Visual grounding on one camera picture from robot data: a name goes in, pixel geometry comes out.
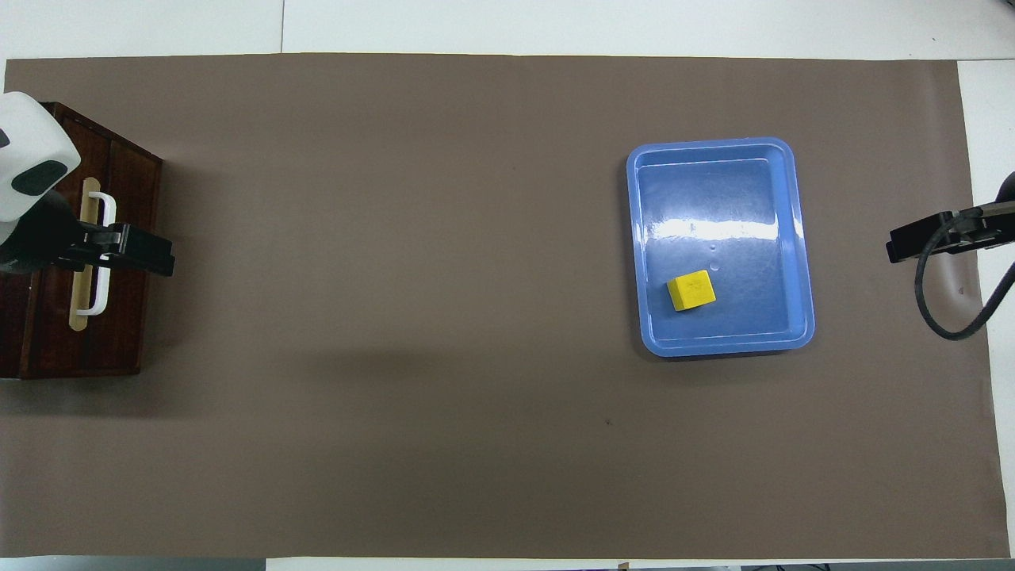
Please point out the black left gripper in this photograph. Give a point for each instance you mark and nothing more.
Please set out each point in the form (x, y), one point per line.
(40, 238)

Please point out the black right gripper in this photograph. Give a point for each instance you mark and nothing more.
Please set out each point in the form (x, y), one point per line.
(1008, 189)

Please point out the yellow block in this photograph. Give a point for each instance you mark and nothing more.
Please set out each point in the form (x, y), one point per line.
(691, 290)

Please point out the dark wooden drawer cabinet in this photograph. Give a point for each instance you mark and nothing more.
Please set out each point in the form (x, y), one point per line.
(9, 333)

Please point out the blue plastic tray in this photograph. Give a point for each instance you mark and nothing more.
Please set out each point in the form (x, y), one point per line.
(714, 198)

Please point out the brown table mat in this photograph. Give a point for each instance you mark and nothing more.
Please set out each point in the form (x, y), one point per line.
(476, 317)

